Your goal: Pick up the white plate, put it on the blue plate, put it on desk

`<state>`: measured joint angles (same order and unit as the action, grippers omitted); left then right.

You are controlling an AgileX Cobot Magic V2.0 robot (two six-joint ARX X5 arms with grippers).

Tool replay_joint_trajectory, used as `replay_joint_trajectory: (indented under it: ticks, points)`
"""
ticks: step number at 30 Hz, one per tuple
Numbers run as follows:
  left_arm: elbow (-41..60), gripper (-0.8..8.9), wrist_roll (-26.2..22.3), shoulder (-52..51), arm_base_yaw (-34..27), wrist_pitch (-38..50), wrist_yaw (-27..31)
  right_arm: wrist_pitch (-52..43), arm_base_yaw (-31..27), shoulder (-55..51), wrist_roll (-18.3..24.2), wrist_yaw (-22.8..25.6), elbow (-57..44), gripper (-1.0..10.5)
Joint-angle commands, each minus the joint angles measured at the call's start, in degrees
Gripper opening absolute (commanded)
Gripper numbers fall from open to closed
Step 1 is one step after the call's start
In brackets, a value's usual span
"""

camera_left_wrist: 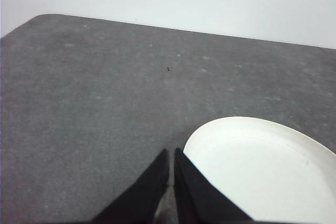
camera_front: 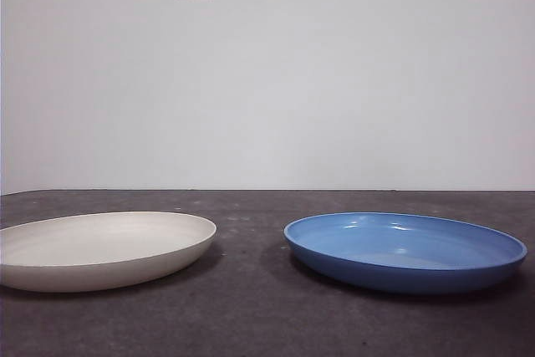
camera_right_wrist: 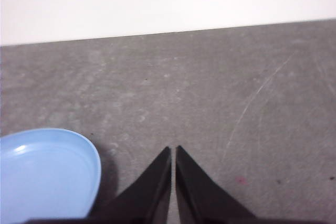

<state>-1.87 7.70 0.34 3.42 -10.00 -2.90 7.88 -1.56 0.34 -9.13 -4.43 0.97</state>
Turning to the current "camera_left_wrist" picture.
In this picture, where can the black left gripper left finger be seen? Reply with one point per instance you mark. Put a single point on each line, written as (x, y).
(147, 197)

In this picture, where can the white round plate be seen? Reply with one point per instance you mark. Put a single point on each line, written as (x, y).
(262, 161)

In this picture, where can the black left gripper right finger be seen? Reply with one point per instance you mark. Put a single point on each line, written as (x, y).
(194, 200)

